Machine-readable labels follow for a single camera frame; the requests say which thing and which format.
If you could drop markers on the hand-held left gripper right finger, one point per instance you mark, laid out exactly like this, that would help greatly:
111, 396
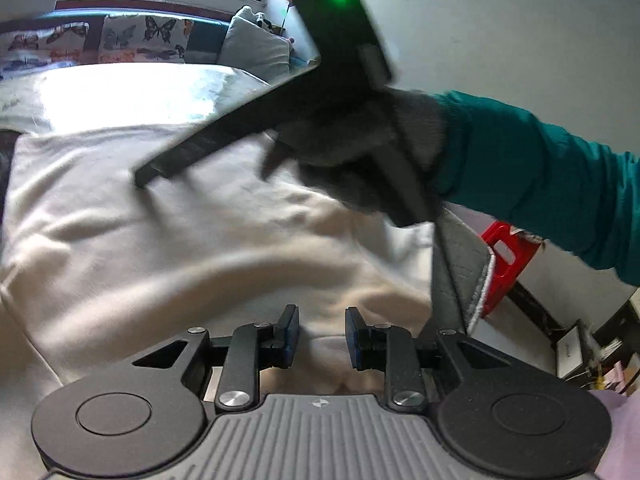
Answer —
354, 340

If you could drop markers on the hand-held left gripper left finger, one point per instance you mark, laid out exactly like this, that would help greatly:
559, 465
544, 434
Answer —
290, 337

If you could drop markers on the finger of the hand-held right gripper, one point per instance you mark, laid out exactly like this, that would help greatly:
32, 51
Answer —
225, 130
274, 160

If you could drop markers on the cream garment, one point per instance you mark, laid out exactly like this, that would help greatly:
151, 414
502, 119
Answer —
175, 260

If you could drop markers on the person's right forearm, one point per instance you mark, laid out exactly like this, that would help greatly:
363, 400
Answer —
540, 170

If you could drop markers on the person's right hand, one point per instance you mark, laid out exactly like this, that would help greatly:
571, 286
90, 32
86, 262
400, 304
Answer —
345, 150

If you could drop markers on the colourful pinwheel toy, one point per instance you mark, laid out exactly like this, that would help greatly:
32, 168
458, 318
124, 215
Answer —
290, 20

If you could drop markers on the small plush toy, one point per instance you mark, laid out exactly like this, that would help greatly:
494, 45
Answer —
264, 21

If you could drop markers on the grey pillow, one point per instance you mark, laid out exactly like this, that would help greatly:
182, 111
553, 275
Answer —
255, 52

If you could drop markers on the butterfly print pillow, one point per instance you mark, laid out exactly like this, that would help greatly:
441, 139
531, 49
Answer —
45, 42
145, 35

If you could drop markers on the red plastic stool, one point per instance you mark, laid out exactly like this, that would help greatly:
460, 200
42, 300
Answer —
510, 255

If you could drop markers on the white box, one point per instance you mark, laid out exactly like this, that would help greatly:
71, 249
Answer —
572, 355

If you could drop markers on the lavender cloth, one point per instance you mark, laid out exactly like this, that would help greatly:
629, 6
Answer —
620, 435

